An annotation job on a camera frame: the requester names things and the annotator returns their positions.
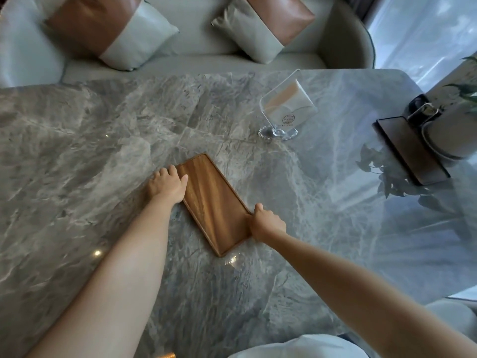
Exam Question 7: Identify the clear acrylic napkin holder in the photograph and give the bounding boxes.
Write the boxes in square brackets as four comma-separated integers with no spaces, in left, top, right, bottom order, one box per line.
[257,69,319,142]

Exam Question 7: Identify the white plant saucer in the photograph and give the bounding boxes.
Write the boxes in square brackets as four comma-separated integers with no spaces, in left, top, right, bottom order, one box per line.
[420,122,477,163]

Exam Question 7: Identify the person's right hand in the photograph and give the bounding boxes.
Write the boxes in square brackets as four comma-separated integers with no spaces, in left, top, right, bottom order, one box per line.
[248,203,288,243]

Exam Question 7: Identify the person's right forearm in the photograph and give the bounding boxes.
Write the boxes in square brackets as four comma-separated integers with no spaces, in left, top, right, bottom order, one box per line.
[260,230,477,358]

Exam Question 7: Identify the person's left hand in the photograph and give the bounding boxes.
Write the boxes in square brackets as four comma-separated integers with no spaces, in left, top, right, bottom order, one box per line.
[144,164,189,206]

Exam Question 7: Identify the small black container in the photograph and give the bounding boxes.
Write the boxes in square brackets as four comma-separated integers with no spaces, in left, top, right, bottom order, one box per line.
[406,93,443,126]

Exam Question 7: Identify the dark wooden tray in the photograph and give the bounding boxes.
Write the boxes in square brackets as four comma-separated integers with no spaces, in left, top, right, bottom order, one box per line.
[374,115,452,186]

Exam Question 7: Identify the brown and grey cushion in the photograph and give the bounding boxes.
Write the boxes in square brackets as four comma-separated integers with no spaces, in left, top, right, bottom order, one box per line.
[44,0,181,72]
[211,0,317,65]

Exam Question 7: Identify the person's left forearm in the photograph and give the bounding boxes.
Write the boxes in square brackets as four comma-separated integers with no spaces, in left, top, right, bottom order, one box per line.
[26,197,176,358]

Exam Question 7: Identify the white shirt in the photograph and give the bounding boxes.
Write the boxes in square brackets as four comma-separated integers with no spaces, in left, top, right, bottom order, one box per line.
[227,333,359,358]

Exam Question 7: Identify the grey marble table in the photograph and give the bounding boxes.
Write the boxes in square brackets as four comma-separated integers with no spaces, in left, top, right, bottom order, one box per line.
[0,69,477,358]

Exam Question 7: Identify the grey sofa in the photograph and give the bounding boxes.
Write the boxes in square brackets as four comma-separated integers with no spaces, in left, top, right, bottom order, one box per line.
[0,0,376,89]

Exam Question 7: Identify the light wooden tray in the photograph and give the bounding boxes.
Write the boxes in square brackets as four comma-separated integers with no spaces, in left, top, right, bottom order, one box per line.
[174,152,255,258]

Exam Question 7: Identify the grey armchair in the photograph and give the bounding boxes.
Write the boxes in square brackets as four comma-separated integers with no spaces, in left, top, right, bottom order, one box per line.
[424,298,477,337]

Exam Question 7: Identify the white sheer curtain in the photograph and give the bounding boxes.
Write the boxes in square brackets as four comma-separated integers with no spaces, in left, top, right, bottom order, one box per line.
[363,0,477,94]

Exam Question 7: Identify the green plant in white pot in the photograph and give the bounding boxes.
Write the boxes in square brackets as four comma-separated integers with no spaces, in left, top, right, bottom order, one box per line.
[423,55,477,159]

